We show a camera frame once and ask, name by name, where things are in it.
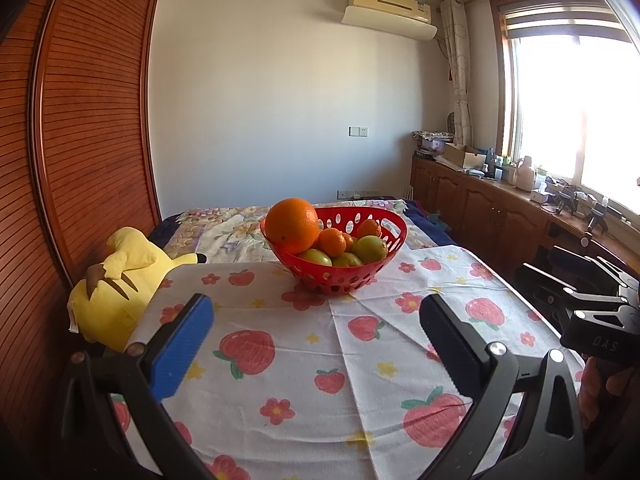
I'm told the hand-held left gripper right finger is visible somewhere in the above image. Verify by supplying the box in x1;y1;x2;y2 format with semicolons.
419;294;586;480

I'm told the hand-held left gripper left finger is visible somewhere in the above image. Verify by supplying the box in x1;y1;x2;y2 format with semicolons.
60;292;216;480

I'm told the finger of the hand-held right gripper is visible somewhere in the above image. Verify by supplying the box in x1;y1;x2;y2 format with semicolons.
520;262;628;321
587;255;640;306

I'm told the large green apple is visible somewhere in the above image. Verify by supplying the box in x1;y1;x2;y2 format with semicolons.
353;235;388;264

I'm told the red perforated plastic basket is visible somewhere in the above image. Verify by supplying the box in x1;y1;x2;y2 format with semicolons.
260;206;408;296

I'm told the yellow-green pear with stem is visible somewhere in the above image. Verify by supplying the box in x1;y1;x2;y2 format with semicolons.
298;248;333;267

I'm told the large orange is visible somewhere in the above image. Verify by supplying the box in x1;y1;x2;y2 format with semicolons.
264;198;320;255

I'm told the person's right hand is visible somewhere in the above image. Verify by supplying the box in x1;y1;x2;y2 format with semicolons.
580;355;640;426

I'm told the yellow plush toy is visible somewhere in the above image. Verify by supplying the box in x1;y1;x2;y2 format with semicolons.
67;226;207;353

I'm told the strawberry print tablecloth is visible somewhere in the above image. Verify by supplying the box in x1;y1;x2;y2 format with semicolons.
112;245;586;480

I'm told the dark blue blanket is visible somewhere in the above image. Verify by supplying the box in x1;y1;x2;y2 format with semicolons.
402;199;456;246

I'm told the long wooden cabinet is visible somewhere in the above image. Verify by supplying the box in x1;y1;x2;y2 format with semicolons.
411;155;640;281

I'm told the white plastic jug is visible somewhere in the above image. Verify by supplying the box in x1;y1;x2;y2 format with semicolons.
515;156;536;192

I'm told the open cardboard box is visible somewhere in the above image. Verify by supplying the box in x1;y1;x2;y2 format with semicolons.
444;143;487;171

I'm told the wooden framed window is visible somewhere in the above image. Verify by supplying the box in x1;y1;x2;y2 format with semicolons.
490;0;640;211

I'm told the patterned cloth pile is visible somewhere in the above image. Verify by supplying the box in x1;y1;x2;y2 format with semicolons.
411;130;453;153

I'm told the slatted wooden wardrobe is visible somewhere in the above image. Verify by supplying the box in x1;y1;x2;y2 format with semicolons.
0;0;163;451

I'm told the patterned white curtain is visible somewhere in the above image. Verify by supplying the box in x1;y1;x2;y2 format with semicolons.
440;0;473;147

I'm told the wall air conditioner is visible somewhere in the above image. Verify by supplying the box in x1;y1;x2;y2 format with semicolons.
341;0;438;42

